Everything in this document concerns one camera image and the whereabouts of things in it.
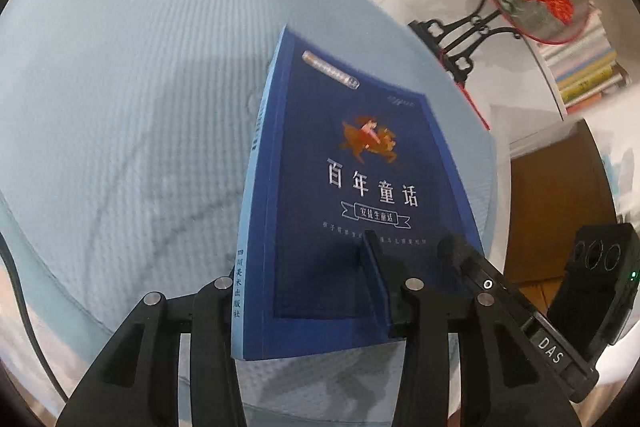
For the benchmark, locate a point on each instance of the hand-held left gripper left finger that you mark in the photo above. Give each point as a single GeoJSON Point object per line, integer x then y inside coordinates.
{"type": "Point", "coordinates": [210, 332]}

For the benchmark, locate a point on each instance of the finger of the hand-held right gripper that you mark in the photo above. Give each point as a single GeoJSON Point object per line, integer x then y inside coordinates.
{"type": "Point", "coordinates": [462, 257]}

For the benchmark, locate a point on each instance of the royal blue book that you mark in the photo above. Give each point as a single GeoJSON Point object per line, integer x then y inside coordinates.
{"type": "Point", "coordinates": [360, 187]}

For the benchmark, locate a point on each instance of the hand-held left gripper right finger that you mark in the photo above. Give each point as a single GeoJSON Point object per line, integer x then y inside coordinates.
{"type": "Point", "coordinates": [400, 302]}

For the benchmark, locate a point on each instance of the row of pale thin books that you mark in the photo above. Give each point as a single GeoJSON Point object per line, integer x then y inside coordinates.
{"type": "Point", "coordinates": [585, 77]}

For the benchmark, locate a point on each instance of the red strip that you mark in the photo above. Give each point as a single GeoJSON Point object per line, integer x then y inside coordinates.
{"type": "Point", "coordinates": [475, 107]}

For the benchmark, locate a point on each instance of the light blue quilted mat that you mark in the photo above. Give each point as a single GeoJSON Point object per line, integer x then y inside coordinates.
{"type": "Point", "coordinates": [150, 107]}

